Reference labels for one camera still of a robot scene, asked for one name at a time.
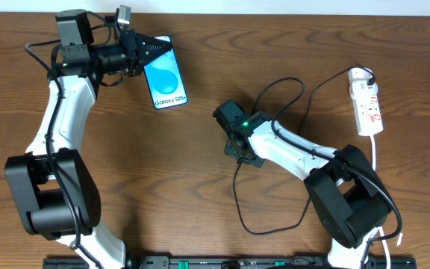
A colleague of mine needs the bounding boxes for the white power strip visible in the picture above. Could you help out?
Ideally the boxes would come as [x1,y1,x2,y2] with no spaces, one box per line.
[348,67,384,137]

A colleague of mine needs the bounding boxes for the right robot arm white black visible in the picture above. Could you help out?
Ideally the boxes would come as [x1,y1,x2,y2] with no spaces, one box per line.
[213,100,393,268]

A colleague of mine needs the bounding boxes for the black charger cable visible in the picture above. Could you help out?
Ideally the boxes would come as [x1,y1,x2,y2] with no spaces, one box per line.
[231,65,376,237]

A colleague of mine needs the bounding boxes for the blue Galaxy smartphone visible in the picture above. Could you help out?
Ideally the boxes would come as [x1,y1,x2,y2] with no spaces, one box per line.
[144,49,188,110]

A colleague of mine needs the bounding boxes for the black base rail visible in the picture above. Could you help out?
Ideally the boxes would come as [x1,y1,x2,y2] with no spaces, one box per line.
[42,256,417,269]

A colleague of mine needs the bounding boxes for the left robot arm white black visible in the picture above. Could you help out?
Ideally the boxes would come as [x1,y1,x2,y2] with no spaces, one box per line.
[4,6,172,268]

